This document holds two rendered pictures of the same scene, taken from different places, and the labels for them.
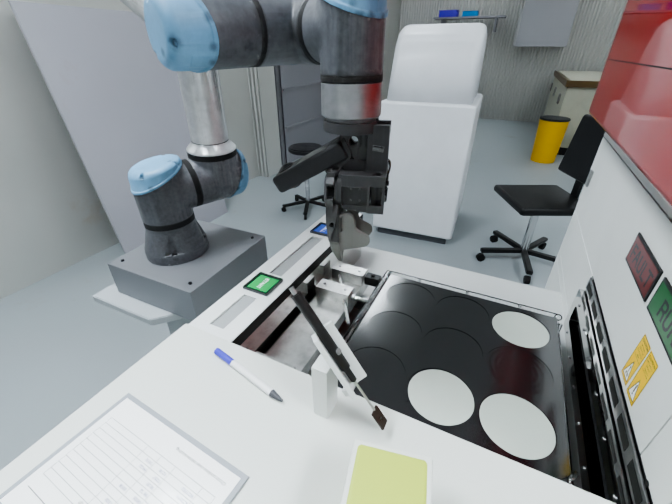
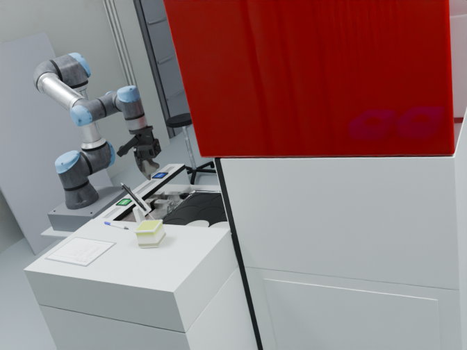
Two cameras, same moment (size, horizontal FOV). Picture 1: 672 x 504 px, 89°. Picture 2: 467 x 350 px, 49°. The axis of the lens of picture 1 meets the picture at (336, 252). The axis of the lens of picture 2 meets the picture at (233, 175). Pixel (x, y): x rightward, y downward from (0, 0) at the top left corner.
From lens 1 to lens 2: 1.49 m
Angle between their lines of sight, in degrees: 10
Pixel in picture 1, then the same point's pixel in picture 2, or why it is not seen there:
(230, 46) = (94, 116)
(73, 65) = not seen: outside the picture
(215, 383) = (105, 230)
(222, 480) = (108, 244)
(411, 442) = (169, 229)
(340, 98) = (130, 123)
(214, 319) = (103, 217)
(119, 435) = (76, 244)
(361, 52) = (133, 111)
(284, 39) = (111, 108)
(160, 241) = (74, 196)
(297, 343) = not seen: hidden behind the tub
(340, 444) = not seen: hidden behind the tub
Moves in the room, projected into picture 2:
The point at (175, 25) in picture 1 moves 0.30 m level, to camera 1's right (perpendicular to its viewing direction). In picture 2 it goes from (80, 117) to (161, 101)
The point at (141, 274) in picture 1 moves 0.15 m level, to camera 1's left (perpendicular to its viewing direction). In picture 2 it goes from (66, 214) to (34, 220)
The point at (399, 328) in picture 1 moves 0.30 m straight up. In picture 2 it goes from (189, 210) to (171, 142)
